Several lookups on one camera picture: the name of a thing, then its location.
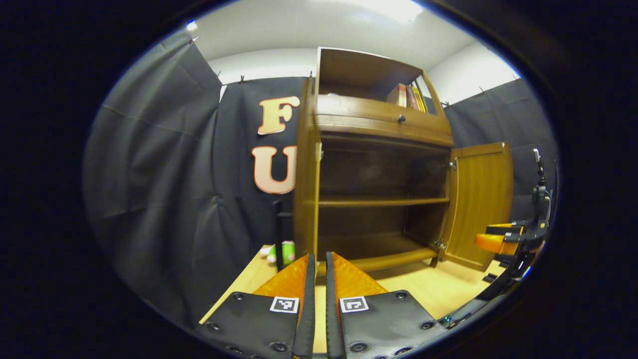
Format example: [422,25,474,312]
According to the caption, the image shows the green plush toy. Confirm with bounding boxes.
[259,241,296,265]

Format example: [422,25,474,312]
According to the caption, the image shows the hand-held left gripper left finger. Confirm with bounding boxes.
[194,253,317,359]

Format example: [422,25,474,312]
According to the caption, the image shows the black backdrop cloth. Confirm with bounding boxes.
[82,32,559,327]

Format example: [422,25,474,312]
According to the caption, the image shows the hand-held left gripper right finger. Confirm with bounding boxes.
[325,252,449,359]

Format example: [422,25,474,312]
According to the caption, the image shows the large ceiling light panel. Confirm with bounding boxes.
[349,0,424,20]

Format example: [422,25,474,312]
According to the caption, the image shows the wooden inner cabinet shelf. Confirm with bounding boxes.
[318,197,451,208]

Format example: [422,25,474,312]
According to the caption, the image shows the wooden double-door shoe cabinet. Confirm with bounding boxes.
[273,46,514,277]

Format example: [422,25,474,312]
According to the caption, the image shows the cream and red book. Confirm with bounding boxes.
[386,83,409,107]

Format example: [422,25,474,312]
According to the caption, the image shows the wooden cabinet door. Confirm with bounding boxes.
[273,77,322,272]
[439,141,514,272]

